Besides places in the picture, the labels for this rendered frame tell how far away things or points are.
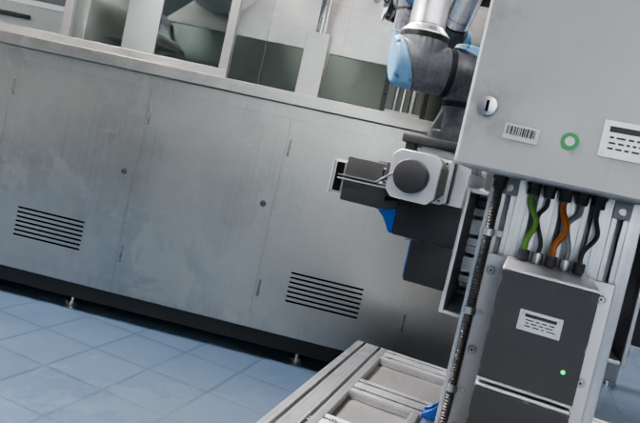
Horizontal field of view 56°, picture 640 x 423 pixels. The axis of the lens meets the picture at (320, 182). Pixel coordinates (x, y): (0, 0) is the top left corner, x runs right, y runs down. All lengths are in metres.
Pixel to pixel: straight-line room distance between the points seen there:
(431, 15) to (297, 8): 1.29
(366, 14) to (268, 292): 1.25
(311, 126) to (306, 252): 0.42
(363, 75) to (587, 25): 1.76
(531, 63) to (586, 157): 0.15
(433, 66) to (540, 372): 0.74
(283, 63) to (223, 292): 1.06
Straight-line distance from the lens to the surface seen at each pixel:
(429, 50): 1.43
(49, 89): 2.30
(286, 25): 2.67
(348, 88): 2.60
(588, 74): 0.92
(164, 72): 2.11
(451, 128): 1.43
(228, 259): 2.08
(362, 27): 2.64
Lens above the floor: 0.74
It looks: 3 degrees down
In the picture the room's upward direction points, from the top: 12 degrees clockwise
